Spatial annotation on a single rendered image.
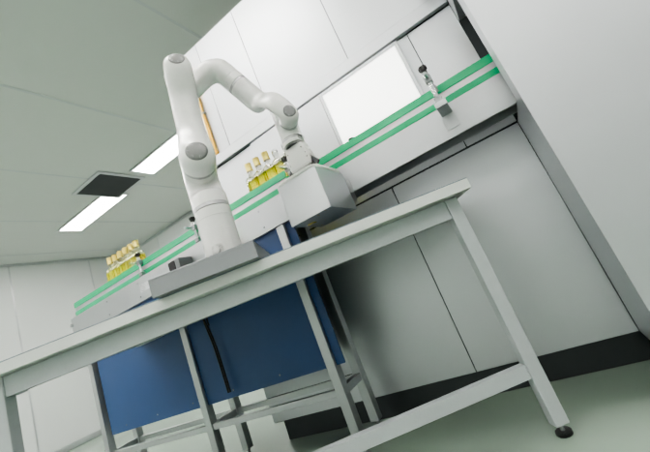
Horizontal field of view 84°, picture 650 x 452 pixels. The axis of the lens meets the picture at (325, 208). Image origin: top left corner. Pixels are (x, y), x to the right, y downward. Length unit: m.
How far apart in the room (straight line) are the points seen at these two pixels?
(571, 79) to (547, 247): 0.61
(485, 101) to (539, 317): 0.81
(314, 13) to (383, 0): 0.37
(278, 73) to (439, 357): 1.58
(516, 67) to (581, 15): 0.20
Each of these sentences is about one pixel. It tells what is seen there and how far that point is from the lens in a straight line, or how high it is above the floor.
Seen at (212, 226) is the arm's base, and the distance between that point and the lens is 1.21.
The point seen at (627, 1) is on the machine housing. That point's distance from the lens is 1.33.
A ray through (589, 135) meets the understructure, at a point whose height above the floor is 0.70.
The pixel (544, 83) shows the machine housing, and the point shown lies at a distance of 1.24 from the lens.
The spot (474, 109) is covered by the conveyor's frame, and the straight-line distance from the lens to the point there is 1.41.
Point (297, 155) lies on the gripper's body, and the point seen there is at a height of 1.10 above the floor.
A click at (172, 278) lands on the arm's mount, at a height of 0.78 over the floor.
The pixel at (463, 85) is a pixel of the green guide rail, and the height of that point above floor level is 1.08.
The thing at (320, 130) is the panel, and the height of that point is 1.33.
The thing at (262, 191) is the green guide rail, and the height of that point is 1.10.
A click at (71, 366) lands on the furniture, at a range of 1.38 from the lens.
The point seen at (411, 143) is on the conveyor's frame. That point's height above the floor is 0.98.
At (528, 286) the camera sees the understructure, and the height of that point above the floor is 0.34.
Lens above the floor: 0.56
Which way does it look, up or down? 14 degrees up
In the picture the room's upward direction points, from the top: 22 degrees counter-clockwise
